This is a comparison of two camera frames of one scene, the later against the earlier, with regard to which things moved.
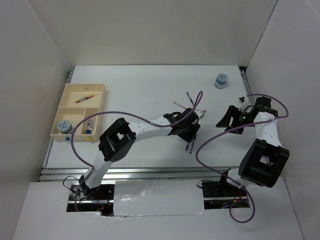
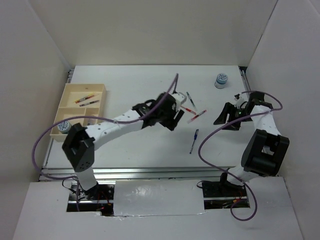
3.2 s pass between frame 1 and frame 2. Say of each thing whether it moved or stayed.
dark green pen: stayed
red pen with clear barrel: stayed
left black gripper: moved
